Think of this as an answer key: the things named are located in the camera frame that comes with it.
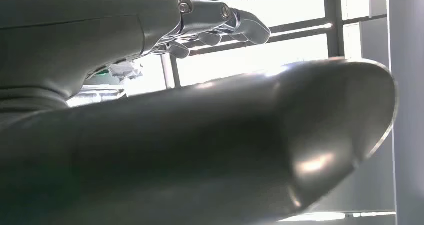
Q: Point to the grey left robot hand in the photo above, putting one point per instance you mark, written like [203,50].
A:
[66,34]

